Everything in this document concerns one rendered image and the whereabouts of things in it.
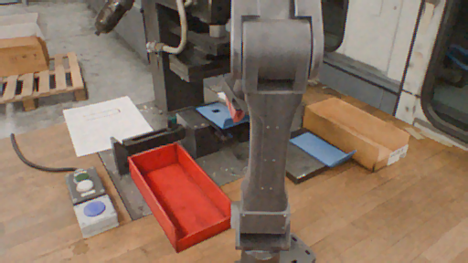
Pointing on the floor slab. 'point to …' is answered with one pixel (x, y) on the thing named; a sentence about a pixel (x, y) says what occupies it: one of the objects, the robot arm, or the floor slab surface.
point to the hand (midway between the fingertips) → (236, 118)
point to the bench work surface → (15, 187)
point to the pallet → (45, 82)
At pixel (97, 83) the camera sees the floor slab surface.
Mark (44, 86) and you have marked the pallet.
